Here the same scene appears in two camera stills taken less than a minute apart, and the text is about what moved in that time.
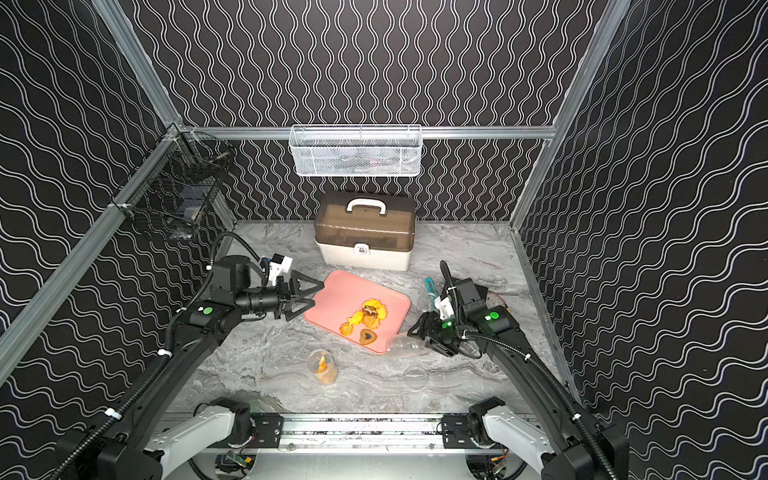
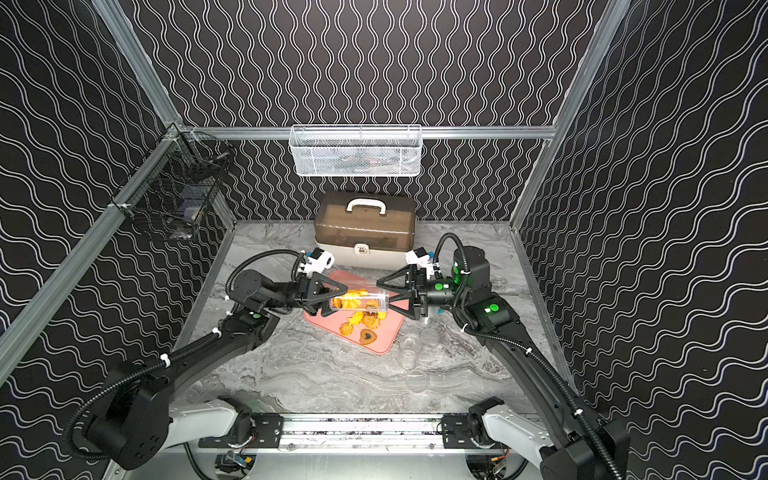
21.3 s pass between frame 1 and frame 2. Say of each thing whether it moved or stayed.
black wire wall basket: stayed
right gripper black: moved
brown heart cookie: stayed
